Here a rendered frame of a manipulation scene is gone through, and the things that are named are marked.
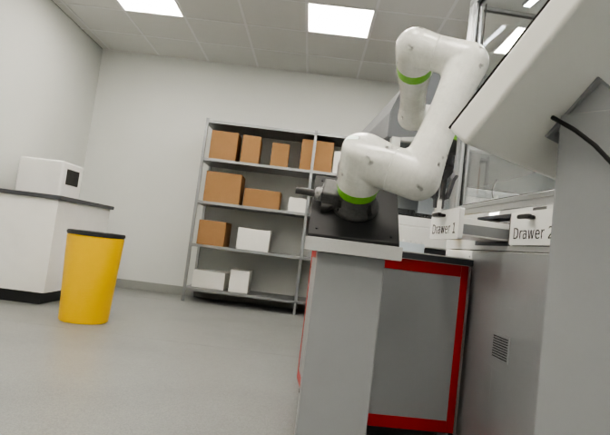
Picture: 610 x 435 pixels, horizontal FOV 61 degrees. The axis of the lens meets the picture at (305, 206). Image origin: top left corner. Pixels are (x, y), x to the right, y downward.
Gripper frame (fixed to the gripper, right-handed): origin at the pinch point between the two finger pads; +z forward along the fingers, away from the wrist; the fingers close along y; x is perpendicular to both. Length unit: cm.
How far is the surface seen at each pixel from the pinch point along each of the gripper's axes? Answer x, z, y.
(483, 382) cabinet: 7, 61, -20
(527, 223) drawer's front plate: 31.6, 4.6, -18.7
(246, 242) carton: -374, 24, 78
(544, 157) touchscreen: 94, -3, 12
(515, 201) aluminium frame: 18.9, -3.9, -20.3
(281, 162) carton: -375, -69, 51
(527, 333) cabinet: 34, 39, -20
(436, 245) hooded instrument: -77, 12, -28
